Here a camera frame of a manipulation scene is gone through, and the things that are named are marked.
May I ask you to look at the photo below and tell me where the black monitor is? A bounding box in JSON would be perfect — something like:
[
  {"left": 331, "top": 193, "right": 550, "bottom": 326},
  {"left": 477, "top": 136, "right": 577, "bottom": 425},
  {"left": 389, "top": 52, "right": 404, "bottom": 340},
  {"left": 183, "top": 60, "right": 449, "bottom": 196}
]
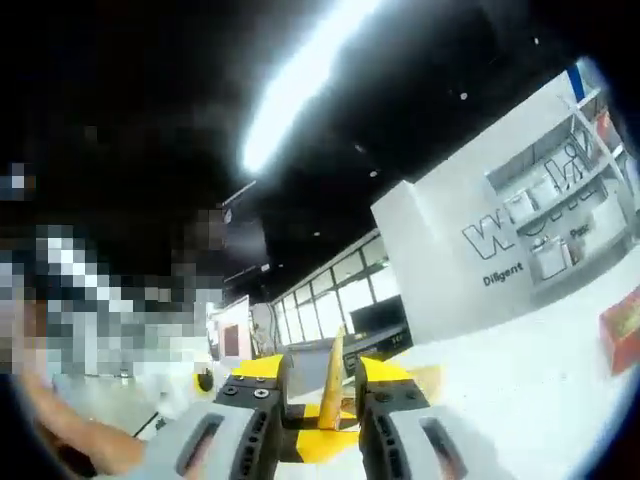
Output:
[{"left": 349, "top": 294, "right": 407, "bottom": 337}]

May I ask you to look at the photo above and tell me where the grey metal shelf rack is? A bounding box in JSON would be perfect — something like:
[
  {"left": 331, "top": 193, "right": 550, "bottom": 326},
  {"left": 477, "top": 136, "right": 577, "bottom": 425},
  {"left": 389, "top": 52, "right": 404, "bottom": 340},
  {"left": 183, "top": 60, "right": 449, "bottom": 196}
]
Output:
[{"left": 484, "top": 84, "right": 639, "bottom": 301}]

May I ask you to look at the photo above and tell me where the dark ceiling screen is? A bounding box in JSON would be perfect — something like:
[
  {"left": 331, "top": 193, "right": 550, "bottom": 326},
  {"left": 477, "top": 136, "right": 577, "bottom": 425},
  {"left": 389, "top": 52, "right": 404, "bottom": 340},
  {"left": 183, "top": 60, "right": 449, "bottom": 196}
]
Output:
[{"left": 222, "top": 179, "right": 271, "bottom": 266}]

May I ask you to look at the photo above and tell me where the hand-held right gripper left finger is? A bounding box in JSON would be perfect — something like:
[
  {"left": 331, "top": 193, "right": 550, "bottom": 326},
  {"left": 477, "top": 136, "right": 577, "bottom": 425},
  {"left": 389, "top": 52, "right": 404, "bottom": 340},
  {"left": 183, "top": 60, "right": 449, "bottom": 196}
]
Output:
[{"left": 149, "top": 354, "right": 287, "bottom": 480}]

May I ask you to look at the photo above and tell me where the black counter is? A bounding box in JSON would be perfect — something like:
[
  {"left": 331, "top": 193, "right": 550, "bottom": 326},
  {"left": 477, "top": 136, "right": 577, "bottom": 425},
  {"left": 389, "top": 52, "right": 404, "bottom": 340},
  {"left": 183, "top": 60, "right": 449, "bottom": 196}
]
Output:
[{"left": 344, "top": 324, "right": 416, "bottom": 361}]

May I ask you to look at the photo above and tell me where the red cardboard box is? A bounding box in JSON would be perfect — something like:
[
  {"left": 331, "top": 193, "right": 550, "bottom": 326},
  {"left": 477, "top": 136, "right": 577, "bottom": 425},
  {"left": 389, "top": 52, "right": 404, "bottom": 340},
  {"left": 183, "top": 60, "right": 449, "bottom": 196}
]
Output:
[{"left": 598, "top": 294, "right": 640, "bottom": 377}]

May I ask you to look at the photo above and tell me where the yellow coffee pouch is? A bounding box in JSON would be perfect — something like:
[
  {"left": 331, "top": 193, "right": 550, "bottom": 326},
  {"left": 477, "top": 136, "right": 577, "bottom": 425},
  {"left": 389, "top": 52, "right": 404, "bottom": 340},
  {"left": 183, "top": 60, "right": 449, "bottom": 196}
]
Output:
[{"left": 318, "top": 324, "right": 347, "bottom": 431}]

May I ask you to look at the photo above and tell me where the large white storage bin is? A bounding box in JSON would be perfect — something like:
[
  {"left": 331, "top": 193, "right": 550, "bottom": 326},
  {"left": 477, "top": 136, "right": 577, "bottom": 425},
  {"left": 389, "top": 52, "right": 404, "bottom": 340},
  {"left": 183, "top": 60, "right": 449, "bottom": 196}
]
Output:
[{"left": 529, "top": 239, "right": 570, "bottom": 281}]

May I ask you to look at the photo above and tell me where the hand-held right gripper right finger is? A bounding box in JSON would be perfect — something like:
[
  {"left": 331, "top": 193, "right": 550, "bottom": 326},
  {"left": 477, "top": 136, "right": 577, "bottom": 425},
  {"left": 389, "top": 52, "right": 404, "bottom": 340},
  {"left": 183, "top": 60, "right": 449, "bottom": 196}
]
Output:
[{"left": 355, "top": 357, "right": 471, "bottom": 480}]

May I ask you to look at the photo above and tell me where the yellow pallet-shaped tray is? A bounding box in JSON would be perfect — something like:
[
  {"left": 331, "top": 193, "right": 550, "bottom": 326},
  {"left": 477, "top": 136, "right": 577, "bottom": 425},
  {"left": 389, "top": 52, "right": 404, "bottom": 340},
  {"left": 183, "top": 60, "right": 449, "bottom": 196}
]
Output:
[{"left": 409, "top": 364, "right": 447, "bottom": 404}]

